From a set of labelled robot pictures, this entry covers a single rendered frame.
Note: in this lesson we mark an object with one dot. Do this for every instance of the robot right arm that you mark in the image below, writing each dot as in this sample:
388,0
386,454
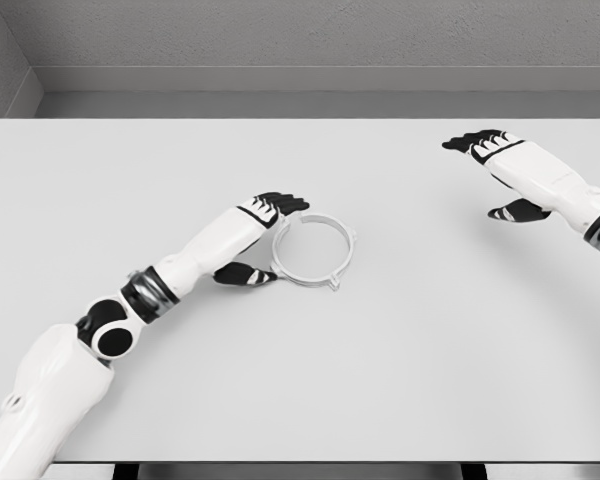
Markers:
587,197

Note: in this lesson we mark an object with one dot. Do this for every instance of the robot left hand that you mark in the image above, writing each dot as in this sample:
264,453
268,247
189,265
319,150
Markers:
240,227

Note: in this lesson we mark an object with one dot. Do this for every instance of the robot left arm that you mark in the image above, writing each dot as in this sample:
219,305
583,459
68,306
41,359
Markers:
80,360

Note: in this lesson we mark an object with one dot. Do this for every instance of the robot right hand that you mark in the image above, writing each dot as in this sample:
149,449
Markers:
510,162

